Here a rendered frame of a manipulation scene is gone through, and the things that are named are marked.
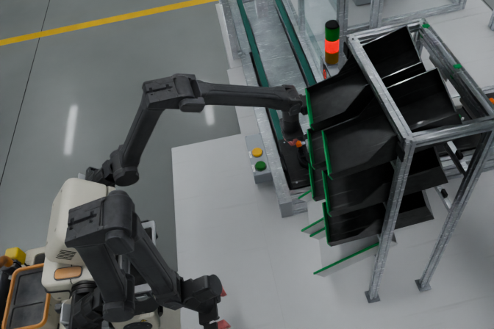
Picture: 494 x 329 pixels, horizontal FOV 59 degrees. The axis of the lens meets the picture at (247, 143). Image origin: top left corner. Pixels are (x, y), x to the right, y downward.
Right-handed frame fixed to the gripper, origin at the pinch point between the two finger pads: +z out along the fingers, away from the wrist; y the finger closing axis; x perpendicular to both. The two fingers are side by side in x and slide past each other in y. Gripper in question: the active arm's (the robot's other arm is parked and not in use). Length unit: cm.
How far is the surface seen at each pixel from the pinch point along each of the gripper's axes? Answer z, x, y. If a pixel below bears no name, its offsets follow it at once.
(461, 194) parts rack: -34, -28, -53
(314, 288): 21, 5, -46
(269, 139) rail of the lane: 12.0, 6.7, 14.3
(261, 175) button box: 12.0, 13.4, -2.2
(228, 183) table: 21.6, 27.1, 4.0
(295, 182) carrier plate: 10.1, 1.8, -10.2
